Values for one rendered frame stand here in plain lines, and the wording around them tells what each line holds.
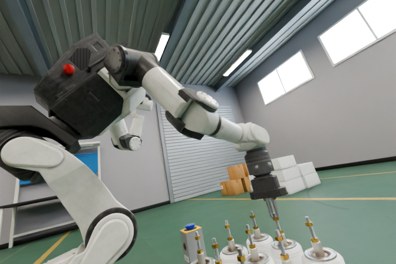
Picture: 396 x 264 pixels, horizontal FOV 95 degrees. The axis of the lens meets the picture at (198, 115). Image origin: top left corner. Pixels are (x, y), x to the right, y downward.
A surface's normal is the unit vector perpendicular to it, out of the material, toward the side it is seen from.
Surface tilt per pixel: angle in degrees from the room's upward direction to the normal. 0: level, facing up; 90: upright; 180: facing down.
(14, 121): 90
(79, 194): 90
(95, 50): 101
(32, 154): 90
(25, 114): 90
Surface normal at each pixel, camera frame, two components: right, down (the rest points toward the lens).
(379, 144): -0.88, 0.03
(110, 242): 0.43, -0.38
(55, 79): 0.61, -0.20
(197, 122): -0.29, 0.19
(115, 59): -0.53, 0.11
